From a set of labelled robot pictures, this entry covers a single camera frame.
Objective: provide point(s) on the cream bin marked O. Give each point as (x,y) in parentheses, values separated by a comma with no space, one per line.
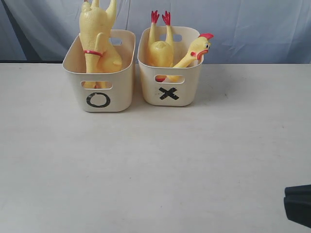
(118,96)

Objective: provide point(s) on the blue-grey backdrop curtain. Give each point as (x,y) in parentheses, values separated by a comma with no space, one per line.
(245,31)

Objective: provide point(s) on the headless yellow chicken body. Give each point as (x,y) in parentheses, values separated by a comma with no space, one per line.
(160,53)

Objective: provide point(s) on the whole rubber chicken front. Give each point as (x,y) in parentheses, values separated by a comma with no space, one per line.
(92,31)

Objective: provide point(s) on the broken chicken head and neck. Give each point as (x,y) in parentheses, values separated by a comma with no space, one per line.
(196,50)

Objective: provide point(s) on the cream bin marked X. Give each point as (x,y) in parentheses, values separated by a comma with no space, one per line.
(167,93)

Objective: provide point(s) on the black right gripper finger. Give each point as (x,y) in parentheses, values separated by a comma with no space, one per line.
(298,209)
(304,190)

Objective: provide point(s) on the whole rubber chicken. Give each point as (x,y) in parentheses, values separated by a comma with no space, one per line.
(92,31)
(111,60)

